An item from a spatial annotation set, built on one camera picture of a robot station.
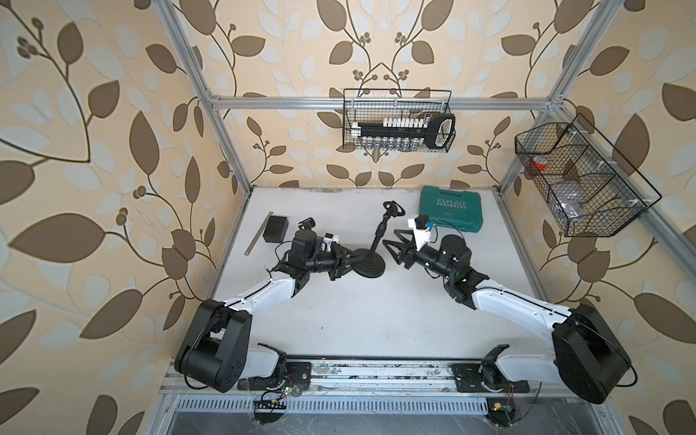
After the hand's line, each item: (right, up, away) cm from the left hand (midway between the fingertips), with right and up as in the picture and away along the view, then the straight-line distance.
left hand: (359, 255), depth 78 cm
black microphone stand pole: (-16, +9, +6) cm, 20 cm away
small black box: (-32, +6, +25) cm, 41 cm away
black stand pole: (+9, +13, -8) cm, 18 cm away
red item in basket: (+59, +29, +10) cm, 66 cm away
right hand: (+9, +5, 0) cm, 10 cm away
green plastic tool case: (+40, +14, +30) cm, 52 cm away
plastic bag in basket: (+58, +16, -4) cm, 61 cm away
